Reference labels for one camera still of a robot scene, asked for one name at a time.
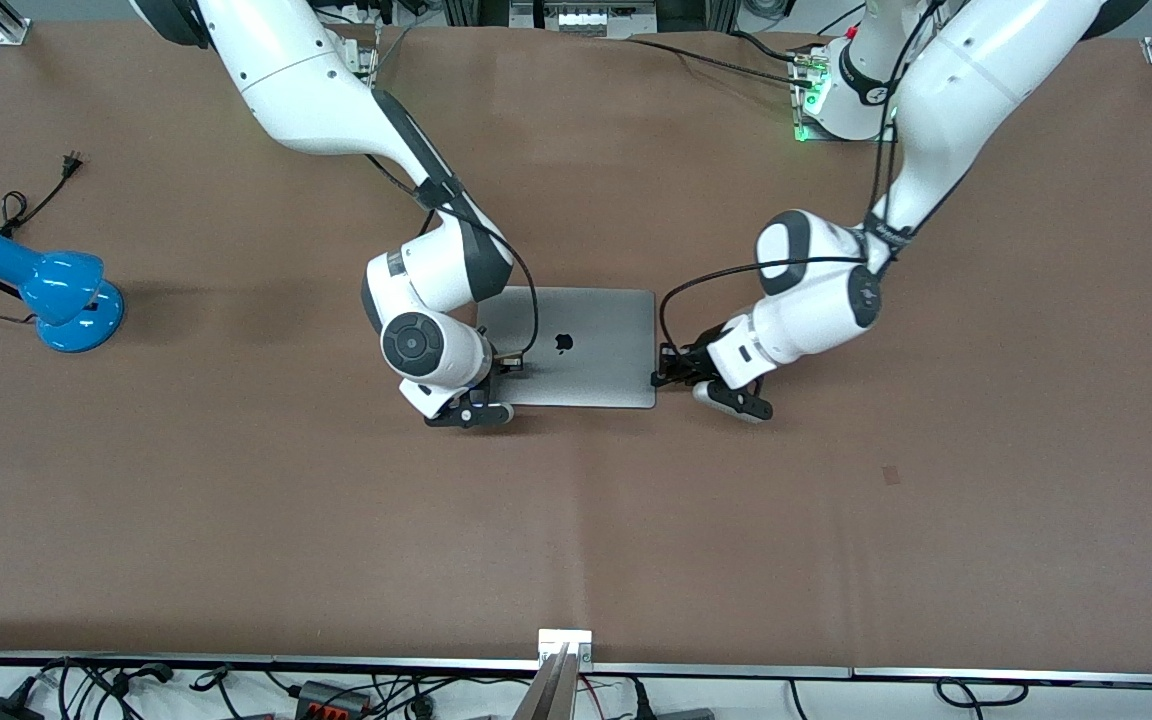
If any silver grey laptop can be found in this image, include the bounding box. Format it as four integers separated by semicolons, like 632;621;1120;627
476;287;657;409

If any brown table cover mat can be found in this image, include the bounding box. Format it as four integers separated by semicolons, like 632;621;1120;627
0;20;1152;669

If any grey metal bar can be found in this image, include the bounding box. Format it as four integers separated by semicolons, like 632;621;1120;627
511;645;582;720

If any grey electrical box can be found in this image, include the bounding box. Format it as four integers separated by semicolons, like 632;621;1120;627
509;0;659;39

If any orange black connector box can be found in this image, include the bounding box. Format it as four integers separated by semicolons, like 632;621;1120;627
294;680;374;717

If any white power strip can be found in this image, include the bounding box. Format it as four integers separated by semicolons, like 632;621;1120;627
326;0;407;29

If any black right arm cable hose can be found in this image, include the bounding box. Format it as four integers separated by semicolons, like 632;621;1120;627
364;150;539;371

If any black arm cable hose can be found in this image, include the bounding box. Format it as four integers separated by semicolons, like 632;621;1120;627
364;150;539;371
658;0;942;351

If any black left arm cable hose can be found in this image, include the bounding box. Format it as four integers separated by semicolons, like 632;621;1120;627
658;0;942;351

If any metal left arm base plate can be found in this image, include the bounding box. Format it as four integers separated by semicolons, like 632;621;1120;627
793;45;889;143

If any small silver mounting bracket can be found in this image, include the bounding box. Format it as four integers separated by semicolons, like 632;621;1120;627
538;628;594;669

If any thick black braided cable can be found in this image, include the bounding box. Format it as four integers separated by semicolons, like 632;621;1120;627
626;37;815;87

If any aluminium table edge rail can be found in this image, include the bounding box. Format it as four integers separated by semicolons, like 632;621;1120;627
0;652;1152;691

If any thin black cable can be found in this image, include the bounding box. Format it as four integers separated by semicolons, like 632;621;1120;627
731;30;802;63

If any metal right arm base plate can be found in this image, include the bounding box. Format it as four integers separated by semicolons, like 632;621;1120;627
331;28;380;86

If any thin grey cable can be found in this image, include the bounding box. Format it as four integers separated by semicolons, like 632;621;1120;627
374;25;415;73

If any black cable loop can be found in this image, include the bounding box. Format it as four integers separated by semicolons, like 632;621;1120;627
936;677;1029;709

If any black cable connector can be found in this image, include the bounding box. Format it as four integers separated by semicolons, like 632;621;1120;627
111;662;175;691

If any black lamp power cord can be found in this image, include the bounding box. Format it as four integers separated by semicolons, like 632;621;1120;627
0;150;85;326

